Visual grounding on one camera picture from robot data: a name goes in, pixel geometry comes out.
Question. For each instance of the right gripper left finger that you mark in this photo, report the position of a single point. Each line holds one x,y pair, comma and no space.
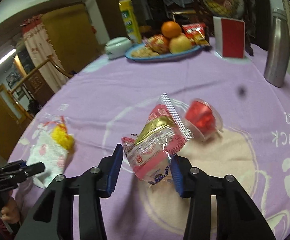
52,215

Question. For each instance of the yellow foam fruit net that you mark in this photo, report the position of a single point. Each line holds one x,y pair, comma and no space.
61,136

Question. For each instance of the yellow green carton box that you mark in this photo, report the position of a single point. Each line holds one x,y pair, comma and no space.
129,19

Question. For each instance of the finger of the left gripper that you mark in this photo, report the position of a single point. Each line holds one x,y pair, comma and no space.
24,173
14,166

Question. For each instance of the wrapped pastry in plate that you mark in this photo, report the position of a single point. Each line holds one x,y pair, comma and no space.
158,43

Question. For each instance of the wooden round-back armchair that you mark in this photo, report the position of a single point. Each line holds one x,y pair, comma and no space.
33,81

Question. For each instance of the stainless steel bottle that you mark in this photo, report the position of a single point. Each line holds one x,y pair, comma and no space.
279,49

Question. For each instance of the floral white tissue pack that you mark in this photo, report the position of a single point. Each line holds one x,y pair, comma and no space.
47,151

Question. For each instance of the purple printed tablecloth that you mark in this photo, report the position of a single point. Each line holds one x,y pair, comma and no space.
220,114

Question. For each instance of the clear cup with red wrapper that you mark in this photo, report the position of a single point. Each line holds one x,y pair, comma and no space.
203,120

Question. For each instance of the red and white box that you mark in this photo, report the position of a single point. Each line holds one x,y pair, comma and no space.
230,37

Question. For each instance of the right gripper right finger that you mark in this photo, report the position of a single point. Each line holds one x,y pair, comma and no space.
238,217

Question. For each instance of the white ceramic lidded jar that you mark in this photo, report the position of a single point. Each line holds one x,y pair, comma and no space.
117,47

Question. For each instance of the person's left hand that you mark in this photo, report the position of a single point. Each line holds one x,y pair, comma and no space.
10,212

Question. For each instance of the red snack packet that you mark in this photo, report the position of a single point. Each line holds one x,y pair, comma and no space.
196,33

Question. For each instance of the yellow-red apple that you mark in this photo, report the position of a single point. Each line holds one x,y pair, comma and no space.
179,44

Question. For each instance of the orange fruit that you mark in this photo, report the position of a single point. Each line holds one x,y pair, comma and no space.
171,29

